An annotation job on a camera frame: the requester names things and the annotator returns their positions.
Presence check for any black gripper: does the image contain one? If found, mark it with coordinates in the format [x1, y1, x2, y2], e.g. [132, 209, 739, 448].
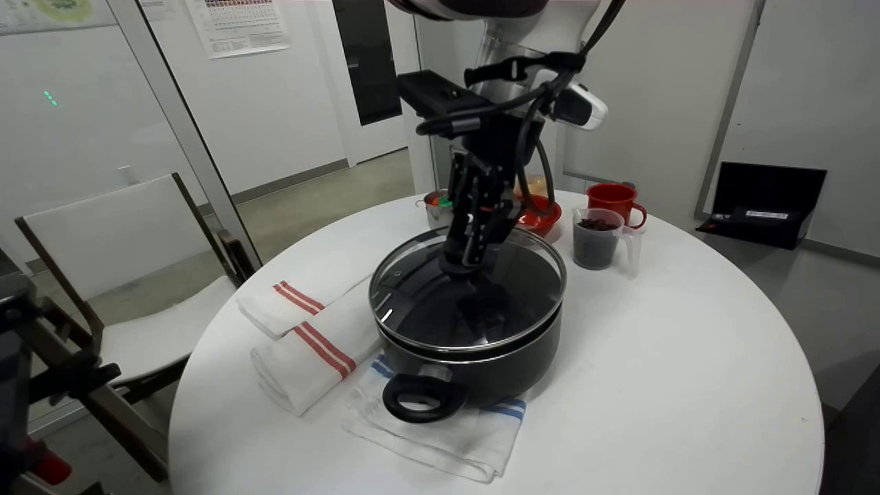
[443, 111, 543, 270]

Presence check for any red bowl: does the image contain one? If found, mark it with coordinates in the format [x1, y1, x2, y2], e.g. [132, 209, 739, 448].
[510, 193, 564, 242]

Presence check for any clear cup with dark content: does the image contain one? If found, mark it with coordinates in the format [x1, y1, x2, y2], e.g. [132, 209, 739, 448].
[568, 203, 649, 279]

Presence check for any red cup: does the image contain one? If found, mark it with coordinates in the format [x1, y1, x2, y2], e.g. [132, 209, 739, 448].
[585, 178, 649, 231]

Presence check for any white door with dark window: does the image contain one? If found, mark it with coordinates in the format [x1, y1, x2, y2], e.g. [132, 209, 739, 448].
[300, 0, 417, 171]

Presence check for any white towel with blue stripes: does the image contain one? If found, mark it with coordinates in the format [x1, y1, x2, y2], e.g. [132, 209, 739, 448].
[340, 352, 530, 488]

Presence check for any black open case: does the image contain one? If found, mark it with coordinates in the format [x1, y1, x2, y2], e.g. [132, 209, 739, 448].
[695, 160, 829, 254]

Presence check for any white door with frosted glass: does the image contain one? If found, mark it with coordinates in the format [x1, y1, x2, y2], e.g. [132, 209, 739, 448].
[0, 0, 264, 287]

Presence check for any white folding chair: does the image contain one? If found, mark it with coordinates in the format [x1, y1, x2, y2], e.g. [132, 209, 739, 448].
[11, 171, 264, 485]

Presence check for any poster with green graphic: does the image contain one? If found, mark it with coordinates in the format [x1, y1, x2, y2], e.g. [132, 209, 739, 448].
[0, 0, 119, 39]

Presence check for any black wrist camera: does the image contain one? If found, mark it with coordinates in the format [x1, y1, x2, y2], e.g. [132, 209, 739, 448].
[394, 70, 504, 141]

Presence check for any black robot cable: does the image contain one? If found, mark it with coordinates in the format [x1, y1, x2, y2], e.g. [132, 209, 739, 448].
[461, 0, 630, 222]

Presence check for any black camera stand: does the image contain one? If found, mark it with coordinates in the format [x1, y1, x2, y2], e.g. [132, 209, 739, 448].
[0, 251, 124, 495]

